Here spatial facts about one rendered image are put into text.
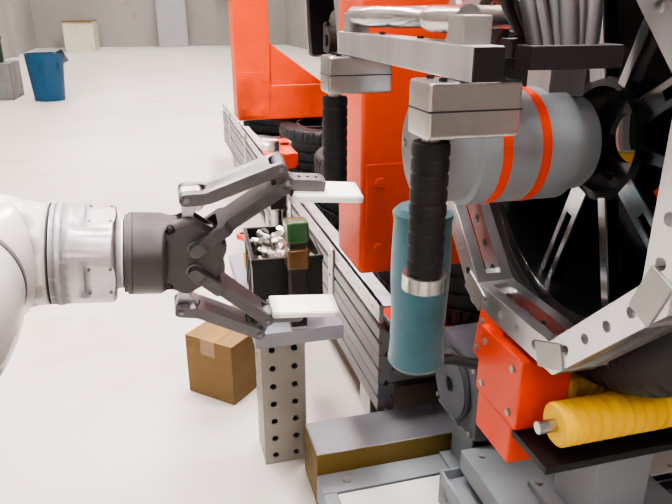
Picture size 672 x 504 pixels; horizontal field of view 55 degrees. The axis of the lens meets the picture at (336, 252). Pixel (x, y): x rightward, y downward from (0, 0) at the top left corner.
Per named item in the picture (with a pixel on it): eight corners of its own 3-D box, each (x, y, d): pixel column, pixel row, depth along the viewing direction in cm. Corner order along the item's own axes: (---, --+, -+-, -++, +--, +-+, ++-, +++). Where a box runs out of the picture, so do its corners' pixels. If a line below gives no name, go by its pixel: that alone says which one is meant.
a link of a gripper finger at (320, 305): (273, 313, 65) (272, 319, 65) (339, 311, 67) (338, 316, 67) (268, 295, 67) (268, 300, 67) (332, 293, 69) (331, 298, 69)
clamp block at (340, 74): (392, 93, 89) (393, 53, 87) (328, 95, 87) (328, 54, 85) (380, 88, 93) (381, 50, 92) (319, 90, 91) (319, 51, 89)
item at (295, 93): (376, 115, 317) (378, 41, 305) (271, 119, 304) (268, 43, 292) (366, 110, 332) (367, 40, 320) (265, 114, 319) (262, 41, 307)
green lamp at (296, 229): (309, 243, 114) (309, 222, 112) (287, 245, 113) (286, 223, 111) (304, 236, 117) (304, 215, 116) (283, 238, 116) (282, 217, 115)
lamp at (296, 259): (310, 269, 115) (309, 248, 114) (288, 271, 114) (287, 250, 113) (305, 261, 119) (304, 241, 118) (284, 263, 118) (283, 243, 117)
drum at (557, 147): (599, 209, 78) (617, 91, 73) (437, 223, 73) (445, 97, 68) (536, 181, 91) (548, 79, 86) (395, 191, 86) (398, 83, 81)
